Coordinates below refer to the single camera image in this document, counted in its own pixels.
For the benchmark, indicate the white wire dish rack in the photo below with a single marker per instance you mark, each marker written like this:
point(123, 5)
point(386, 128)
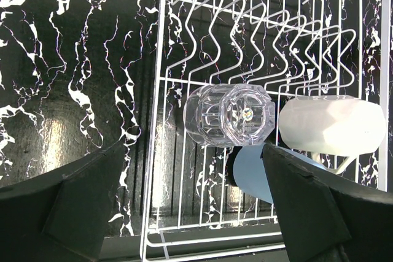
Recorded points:
point(370, 170)

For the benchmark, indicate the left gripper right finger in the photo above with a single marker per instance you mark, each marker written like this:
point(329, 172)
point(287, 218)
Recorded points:
point(324, 217)

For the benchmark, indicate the black marble pattern mat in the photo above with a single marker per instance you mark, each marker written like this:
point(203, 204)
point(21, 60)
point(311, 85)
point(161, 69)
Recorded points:
point(81, 75)

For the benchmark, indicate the blue plastic cup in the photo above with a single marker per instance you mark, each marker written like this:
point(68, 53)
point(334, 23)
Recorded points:
point(249, 172)

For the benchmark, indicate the clear faceted glass cup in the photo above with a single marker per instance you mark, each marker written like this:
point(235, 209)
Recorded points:
point(228, 115)

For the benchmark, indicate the white ceramic mug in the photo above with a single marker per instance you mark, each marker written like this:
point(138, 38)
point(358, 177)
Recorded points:
point(332, 125)

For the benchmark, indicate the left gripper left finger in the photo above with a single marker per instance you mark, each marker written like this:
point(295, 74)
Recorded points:
point(61, 215)

